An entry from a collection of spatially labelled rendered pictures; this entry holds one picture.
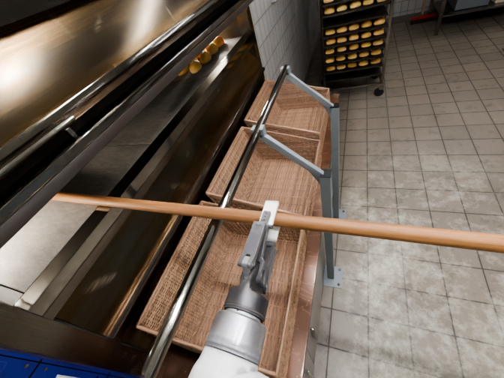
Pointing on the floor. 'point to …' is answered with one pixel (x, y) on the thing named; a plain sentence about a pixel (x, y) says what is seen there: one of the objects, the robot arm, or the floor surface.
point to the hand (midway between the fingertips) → (271, 220)
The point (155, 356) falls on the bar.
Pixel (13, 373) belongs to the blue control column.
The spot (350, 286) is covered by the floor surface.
